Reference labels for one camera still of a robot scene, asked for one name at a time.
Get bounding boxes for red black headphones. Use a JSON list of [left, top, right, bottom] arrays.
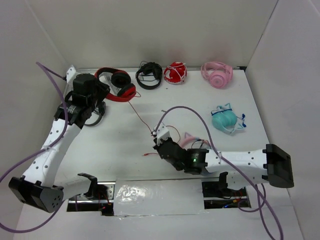
[[94, 67, 137, 103]]

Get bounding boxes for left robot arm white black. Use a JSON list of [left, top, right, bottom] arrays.
[[8, 73, 110, 213]]

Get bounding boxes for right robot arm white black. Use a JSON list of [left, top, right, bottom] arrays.
[[153, 137, 294, 196]]

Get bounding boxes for pink blue cat-ear headphones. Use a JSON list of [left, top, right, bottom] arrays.
[[179, 132, 212, 149]]

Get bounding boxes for teal cat-ear headphones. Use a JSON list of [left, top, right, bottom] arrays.
[[210, 103, 247, 135]]

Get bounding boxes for red white folded headphones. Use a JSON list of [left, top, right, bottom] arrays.
[[163, 61, 187, 85]]

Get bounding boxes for white glossy cover sheet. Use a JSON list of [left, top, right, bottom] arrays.
[[113, 179, 205, 217]]

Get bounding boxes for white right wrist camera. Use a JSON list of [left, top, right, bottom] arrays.
[[152, 122, 171, 146]]

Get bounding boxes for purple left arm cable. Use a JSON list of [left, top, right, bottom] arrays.
[[0, 61, 70, 233]]

